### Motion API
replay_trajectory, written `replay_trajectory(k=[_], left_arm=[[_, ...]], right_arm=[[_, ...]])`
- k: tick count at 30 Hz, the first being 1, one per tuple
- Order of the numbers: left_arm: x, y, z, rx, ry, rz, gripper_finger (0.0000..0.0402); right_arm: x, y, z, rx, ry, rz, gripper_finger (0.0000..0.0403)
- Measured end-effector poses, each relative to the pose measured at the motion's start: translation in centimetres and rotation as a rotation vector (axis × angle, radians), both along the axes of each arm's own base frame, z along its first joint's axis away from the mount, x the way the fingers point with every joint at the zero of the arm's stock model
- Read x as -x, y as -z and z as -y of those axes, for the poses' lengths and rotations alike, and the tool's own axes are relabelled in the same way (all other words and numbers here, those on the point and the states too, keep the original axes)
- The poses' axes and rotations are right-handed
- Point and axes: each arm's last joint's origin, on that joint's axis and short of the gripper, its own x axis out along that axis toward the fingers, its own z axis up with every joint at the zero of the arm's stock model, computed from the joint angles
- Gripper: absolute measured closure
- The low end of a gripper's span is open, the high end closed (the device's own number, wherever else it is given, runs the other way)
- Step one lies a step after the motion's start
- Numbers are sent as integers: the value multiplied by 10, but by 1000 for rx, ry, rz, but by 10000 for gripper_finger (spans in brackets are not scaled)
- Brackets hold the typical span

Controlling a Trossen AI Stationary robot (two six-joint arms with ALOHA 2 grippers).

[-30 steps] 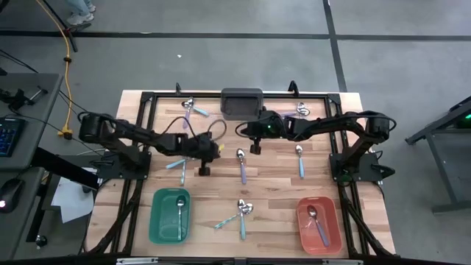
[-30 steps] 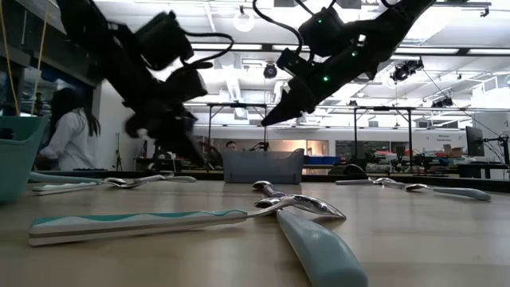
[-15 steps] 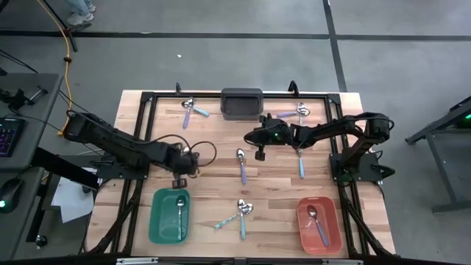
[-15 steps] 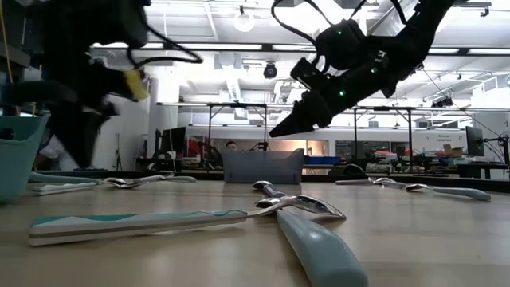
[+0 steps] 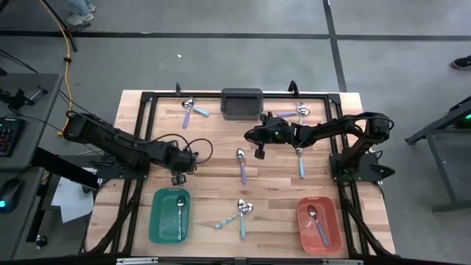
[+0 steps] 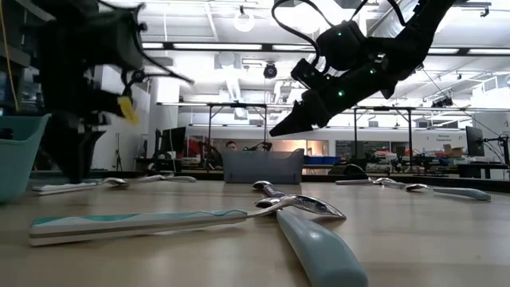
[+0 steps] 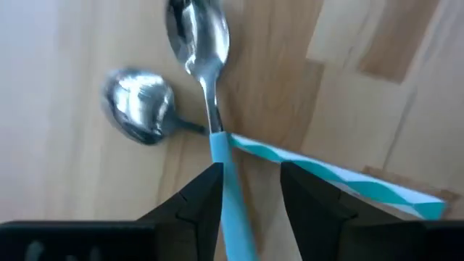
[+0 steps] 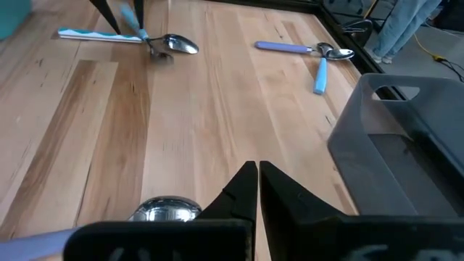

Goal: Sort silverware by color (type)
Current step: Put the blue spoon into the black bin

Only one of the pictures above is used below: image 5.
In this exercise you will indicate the black frame clamp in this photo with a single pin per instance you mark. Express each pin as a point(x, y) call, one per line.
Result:
point(293, 87)
point(178, 89)

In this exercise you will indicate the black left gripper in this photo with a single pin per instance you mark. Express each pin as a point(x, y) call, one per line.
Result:
point(178, 180)

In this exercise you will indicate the grey office desk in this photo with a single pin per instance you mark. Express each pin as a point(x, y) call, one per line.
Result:
point(40, 121)
point(25, 221)

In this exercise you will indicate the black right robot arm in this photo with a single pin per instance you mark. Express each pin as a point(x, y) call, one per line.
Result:
point(331, 129)

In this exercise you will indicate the person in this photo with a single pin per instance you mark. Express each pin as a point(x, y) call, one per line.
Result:
point(79, 16)
point(461, 62)

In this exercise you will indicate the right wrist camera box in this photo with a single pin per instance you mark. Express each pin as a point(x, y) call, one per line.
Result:
point(277, 134)

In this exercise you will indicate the white paper sheet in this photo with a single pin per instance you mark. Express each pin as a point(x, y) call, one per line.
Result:
point(73, 198)

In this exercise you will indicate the backlit computer keyboard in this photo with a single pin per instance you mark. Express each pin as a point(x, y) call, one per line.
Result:
point(9, 136)

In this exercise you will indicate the black caster wheel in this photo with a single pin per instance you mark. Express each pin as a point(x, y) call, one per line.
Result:
point(41, 241)

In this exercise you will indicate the black desk clamp mount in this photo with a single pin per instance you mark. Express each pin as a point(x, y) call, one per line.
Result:
point(18, 97)

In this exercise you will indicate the black metal beam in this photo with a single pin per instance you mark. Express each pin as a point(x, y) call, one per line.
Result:
point(62, 167)

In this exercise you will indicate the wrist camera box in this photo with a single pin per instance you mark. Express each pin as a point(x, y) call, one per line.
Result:
point(277, 134)
point(182, 156)

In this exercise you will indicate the grey plastic bin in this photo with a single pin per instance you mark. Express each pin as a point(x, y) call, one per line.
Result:
point(241, 105)

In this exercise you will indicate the orange plastic bin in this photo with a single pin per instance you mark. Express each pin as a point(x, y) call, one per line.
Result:
point(305, 235)

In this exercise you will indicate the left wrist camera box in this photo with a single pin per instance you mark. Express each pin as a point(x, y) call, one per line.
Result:
point(182, 156)

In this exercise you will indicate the teal plastic bin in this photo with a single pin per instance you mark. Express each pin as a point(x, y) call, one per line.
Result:
point(165, 221)

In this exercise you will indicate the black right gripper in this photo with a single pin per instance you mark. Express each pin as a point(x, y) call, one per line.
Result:
point(260, 152)

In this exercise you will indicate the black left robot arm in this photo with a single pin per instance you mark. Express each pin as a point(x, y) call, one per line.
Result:
point(110, 138)

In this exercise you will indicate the black aluminium table frame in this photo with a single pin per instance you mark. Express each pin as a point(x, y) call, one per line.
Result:
point(206, 95)

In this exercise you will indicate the black computer mouse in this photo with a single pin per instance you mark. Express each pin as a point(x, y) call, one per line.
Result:
point(10, 195)

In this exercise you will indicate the black metal table frame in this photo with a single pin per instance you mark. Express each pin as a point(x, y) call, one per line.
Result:
point(438, 154)

